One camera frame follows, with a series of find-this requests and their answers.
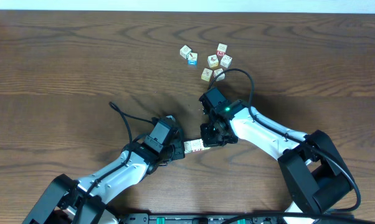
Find wooden block red letter U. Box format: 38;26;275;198
190;139;204;152

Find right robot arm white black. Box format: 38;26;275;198
200;98;361;223

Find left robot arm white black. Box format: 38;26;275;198
24;116;185;223

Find wooden block yellow border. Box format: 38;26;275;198
201;68;213;82

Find plain wooden block letter J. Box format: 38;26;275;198
213;68;225;82

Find wooden block yellow letter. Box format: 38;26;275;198
207;54;219;68

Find wooden block green letter side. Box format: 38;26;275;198
220;54;232;68

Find wooden block blue letter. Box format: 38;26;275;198
187;52;198;65

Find wooden block red letter M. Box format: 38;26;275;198
216;43;227;57

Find wooden block green side far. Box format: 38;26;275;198
179;45;192;59

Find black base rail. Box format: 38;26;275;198
119;212;368;224

